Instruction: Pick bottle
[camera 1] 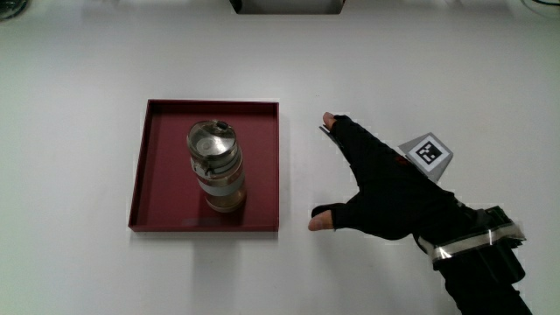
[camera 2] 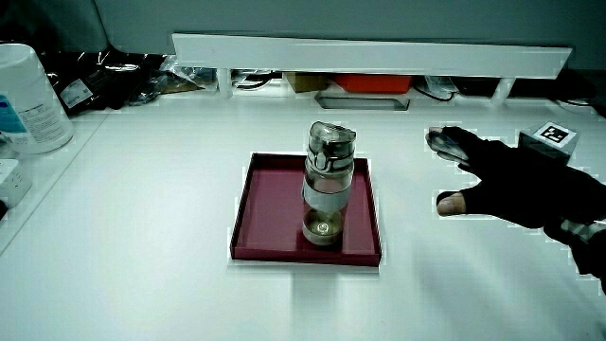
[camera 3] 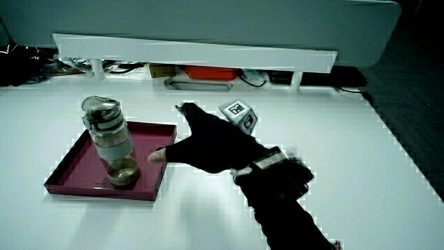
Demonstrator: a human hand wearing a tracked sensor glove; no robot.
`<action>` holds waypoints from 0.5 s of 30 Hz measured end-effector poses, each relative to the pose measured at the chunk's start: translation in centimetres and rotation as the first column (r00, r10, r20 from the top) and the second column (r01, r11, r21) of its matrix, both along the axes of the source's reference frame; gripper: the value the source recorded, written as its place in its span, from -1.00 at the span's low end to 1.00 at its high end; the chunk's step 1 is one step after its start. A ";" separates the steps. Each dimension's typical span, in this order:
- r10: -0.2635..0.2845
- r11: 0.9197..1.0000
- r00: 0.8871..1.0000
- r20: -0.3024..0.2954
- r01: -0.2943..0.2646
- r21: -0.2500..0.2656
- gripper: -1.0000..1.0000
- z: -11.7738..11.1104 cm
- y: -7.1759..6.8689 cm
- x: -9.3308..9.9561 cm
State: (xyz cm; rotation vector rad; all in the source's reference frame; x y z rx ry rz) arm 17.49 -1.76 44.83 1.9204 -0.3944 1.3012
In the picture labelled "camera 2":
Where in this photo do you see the person's right hand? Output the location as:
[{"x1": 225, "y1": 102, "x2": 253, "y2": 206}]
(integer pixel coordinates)
[{"x1": 424, "y1": 121, "x2": 606, "y2": 230}]

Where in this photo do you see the clear bottle with grey lid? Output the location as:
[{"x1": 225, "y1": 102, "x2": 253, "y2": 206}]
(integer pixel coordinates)
[{"x1": 301, "y1": 120, "x2": 358, "y2": 248}]

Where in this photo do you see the flat grey tray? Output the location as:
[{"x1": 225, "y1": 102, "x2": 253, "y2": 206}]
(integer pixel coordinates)
[{"x1": 313, "y1": 92, "x2": 412, "y2": 113}]

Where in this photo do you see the orange box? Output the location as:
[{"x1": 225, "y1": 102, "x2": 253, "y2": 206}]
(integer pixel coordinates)
[{"x1": 332, "y1": 73, "x2": 415, "y2": 95}]

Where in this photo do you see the long white desk shelf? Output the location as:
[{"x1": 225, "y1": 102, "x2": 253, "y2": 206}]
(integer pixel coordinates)
[{"x1": 170, "y1": 31, "x2": 574, "y2": 107}]

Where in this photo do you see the brown cardboard box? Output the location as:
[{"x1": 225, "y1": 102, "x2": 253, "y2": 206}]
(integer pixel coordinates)
[{"x1": 282, "y1": 70, "x2": 330, "y2": 94}]

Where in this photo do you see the dark red square tray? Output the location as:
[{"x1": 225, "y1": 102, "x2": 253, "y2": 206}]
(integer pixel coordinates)
[{"x1": 229, "y1": 151, "x2": 383, "y2": 268}]

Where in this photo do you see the clear plastic bag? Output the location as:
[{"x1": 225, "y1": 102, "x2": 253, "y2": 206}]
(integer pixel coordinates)
[{"x1": 159, "y1": 55, "x2": 220, "y2": 94}]

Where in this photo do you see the black plastic bag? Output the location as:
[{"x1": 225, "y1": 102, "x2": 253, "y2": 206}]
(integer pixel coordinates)
[{"x1": 40, "y1": 46, "x2": 168, "y2": 117}]

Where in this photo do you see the large white plastic canister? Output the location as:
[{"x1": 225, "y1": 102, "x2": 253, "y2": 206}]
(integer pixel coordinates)
[{"x1": 0, "y1": 42, "x2": 76, "y2": 155}]

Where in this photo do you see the white power strip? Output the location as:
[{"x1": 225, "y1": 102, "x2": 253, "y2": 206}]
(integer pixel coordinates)
[{"x1": 0, "y1": 158, "x2": 33, "y2": 210}]

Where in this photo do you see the black cable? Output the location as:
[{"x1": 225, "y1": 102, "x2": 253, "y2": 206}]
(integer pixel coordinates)
[
  {"x1": 414, "y1": 75, "x2": 459, "y2": 103},
  {"x1": 230, "y1": 69, "x2": 276, "y2": 92}
]

